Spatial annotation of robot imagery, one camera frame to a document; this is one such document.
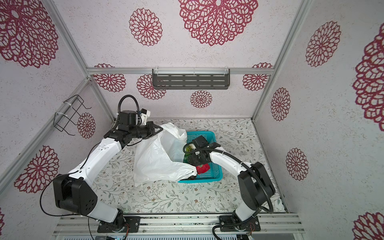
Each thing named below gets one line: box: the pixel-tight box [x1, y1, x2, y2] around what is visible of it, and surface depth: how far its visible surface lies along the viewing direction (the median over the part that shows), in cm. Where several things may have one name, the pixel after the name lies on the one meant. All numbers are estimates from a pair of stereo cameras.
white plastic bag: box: [133, 122, 197, 187], surface depth 78 cm
